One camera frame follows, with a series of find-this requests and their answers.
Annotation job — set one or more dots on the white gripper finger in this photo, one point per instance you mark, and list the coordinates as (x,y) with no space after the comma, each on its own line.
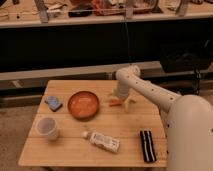
(126,104)
(111,95)

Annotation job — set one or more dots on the orange pepper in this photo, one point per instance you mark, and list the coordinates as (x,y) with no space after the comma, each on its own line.
(114,102)

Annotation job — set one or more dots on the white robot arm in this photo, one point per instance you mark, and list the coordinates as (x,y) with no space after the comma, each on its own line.
(190,121)

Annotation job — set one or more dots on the wooden table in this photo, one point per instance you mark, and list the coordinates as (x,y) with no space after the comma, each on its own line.
(72,150)

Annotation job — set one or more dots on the white plastic bottle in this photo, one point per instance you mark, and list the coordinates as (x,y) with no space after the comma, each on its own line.
(102,141)

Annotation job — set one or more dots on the black white striped cloth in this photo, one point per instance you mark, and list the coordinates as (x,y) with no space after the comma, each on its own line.
(147,146)

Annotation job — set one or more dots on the blue sponge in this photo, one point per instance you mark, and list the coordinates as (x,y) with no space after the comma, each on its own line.
(53,103)

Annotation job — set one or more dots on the white plastic cup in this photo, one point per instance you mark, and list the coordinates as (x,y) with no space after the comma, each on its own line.
(46,127)

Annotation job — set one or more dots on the cluttered background shelf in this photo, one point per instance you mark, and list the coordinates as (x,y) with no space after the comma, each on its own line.
(35,13)

